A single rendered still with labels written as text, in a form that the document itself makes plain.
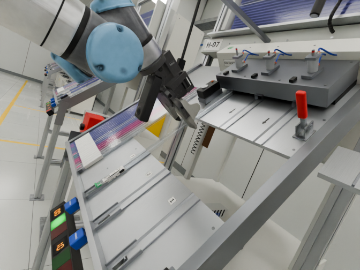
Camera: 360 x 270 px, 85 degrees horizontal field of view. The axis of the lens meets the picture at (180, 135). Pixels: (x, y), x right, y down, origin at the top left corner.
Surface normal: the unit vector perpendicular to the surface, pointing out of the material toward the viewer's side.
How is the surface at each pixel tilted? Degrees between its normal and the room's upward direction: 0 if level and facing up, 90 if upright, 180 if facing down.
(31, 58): 90
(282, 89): 138
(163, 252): 48
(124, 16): 89
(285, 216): 90
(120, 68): 90
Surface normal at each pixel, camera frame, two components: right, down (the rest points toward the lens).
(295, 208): -0.76, -0.20
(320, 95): -0.77, 0.55
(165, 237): -0.33, -0.77
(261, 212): 0.54, 0.32
